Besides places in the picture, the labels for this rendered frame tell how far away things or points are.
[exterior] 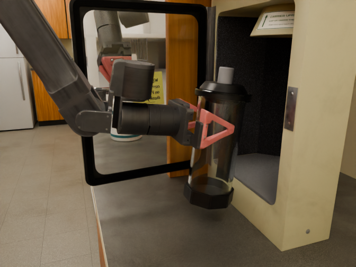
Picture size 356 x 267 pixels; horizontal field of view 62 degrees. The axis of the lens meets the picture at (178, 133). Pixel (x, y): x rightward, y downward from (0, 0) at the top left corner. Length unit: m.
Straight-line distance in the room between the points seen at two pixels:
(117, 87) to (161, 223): 0.31
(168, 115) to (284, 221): 0.28
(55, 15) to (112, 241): 5.16
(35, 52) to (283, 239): 0.51
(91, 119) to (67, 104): 0.04
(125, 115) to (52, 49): 0.15
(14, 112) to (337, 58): 5.14
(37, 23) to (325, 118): 0.46
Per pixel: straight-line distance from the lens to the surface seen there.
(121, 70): 0.50
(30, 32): 0.50
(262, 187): 0.65
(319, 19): 0.51
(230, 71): 0.57
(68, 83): 0.49
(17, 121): 5.44
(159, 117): 0.52
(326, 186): 0.60
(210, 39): 0.76
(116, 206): 0.73
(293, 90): 0.51
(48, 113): 5.50
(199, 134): 0.50
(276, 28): 0.59
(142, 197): 0.76
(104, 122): 0.49
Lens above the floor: 1.30
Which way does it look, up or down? 16 degrees down
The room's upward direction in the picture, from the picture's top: straight up
